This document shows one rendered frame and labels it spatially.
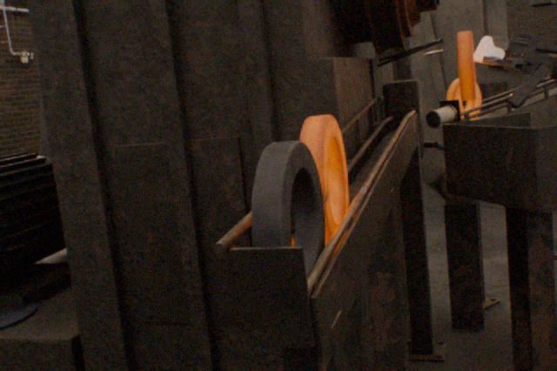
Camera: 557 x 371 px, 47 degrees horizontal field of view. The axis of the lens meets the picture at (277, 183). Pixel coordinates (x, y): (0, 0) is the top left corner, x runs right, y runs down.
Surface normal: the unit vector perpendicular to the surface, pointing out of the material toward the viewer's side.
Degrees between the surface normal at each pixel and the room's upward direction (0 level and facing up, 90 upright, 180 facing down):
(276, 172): 43
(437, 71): 90
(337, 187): 72
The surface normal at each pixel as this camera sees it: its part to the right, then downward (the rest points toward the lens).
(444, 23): -0.51, 0.18
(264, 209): -0.31, -0.20
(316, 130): -0.23, -0.73
